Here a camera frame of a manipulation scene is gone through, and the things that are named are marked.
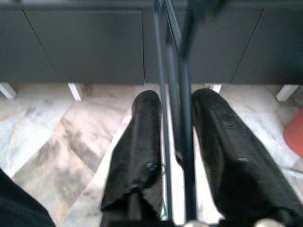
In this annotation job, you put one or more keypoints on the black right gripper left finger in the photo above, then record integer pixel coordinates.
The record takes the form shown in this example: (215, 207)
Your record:
(139, 153)

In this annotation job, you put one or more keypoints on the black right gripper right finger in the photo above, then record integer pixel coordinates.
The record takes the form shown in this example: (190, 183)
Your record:
(232, 160)

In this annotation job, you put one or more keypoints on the green plastic hanger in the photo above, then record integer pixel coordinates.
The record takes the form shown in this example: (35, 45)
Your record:
(163, 168)

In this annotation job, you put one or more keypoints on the orange bin green liner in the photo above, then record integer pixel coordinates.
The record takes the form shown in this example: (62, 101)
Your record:
(296, 134)

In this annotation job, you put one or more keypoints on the silver metal clothes rack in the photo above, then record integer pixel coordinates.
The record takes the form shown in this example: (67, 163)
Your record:
(175, 71)

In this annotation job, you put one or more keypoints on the black TV cabinet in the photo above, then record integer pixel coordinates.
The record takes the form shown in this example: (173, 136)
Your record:
(82, 47)

